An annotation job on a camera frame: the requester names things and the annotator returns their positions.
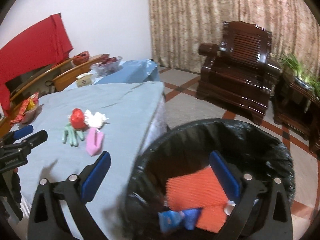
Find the green potted plant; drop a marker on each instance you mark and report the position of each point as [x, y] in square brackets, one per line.
[302, 76]

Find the tissue box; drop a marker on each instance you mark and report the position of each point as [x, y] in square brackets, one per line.
[84, 80]

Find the glass fruit bowl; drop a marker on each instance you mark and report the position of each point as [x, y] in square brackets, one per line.
[110, 67]

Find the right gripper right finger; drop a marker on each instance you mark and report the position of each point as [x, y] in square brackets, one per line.
[262, 209]

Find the grey-blue table towel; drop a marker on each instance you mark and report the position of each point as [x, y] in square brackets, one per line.
[130, 109]

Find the red cloth cover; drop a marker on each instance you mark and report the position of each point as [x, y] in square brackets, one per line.
[42, 44]

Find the blue tablecloth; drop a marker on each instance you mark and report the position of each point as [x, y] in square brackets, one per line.
[135, 71]

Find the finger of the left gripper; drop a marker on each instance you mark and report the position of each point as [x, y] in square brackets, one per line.
[18, 134]
[30, 142]

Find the dark wooden armchair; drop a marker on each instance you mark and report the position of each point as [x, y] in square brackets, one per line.
[240, 71]

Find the red orange bag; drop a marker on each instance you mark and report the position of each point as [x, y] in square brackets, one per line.
[81, 58]

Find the green rubber glove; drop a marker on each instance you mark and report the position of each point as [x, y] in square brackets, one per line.
[72, 136]

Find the pink wrapper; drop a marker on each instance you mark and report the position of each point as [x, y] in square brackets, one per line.
[94, 141]

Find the black lined trash bin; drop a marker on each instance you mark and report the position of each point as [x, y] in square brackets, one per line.
[254, 168]

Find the blue snack packet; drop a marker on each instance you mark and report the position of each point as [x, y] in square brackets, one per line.
[170, 221]

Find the dark wooden side table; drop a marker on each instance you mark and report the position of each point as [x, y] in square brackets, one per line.
[294, 105]

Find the red snack bag pile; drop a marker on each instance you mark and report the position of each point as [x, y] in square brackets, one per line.
[27, 110]

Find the white paper tube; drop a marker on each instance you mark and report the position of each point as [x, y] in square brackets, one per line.
[229, 207]

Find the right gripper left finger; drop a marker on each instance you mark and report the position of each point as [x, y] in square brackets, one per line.
[47, 220]

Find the red crumpled plastic bag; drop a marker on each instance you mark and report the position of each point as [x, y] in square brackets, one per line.
[77, 119]

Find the orange foam net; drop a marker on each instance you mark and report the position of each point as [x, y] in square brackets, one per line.
[199, 190]

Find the wooden tv cabinet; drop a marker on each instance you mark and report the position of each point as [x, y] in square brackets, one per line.
[48, 80]

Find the small white tissue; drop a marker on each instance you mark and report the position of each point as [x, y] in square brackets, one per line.
[96, 120]

